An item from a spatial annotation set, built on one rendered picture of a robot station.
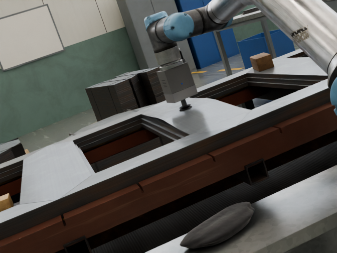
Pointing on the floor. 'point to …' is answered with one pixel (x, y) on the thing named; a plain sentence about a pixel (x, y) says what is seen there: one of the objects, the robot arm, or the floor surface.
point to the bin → (285, 42)
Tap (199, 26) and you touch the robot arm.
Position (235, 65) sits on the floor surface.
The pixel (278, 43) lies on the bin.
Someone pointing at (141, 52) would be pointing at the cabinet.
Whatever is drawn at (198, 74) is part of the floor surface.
